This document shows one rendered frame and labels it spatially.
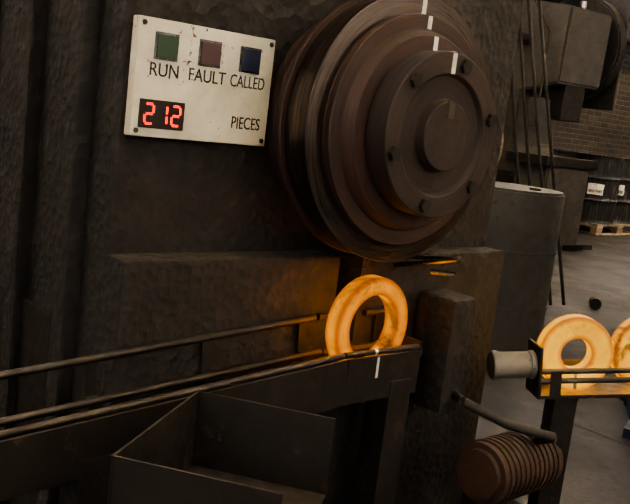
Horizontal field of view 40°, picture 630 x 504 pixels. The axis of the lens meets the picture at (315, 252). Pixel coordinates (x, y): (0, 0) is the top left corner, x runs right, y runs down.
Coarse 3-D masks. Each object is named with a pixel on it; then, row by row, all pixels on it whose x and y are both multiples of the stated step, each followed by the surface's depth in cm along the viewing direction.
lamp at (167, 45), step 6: (162, 36) 131; (168, 36) 132; (174, 36) 132; (162, 42) 131; (168, 42) 132; (174, 42) 133; (162, 48) 131; (168, 48) 132; (174, 48) 133; (156, 54) 131; (162, 54) 132; (168, 54) 132; (174, 54) 133
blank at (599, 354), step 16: (560, 320) 175; (576, 320) 175; (592, 320) 175; (544, 336) 175; (560, 336) 175; (576, 336) 175; (592, 336) 176; (608, 336) 176; (544, 352) 175; (560, 352) 176; (592, 352) 176; (608, 352) 177; (544, 368) 176; (576, 384) 177; (592, 384) 178
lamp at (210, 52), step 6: (204, 42) 136; (210, 42) 137; (204, 48) 136; (210, 48) 137; (216, 48) 138; (204, 54) 136; (210, 54) 137; (216, 54) 138; (204, 60) 137; (210, 60) 137; (216, 60) 138
